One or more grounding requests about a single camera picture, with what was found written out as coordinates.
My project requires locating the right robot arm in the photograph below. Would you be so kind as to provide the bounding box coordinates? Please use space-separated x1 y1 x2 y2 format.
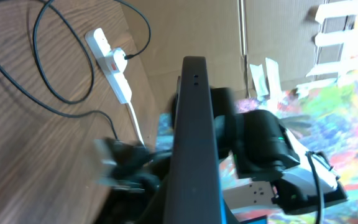
95 88 347 223

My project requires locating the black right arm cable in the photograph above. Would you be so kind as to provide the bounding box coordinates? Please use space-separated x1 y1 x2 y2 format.
305 151 326 224

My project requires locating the black USB-C charging cable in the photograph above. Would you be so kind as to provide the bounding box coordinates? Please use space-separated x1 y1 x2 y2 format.
0 0 152 141

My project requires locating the Samsung Galaxy smartphone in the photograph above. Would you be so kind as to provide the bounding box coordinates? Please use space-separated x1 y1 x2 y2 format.
163 56 226 224

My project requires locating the white power strip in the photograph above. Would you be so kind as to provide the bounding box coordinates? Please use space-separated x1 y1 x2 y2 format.
85 28 132 104

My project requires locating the white charger adapter plug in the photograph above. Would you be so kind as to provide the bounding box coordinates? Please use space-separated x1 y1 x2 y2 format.
104 48 128 74

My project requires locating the white power strip cord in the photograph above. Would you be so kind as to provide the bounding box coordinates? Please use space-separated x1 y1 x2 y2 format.
126 101 145 147

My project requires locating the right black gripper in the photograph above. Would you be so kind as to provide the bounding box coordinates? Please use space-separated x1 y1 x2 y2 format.
93 138 172 224

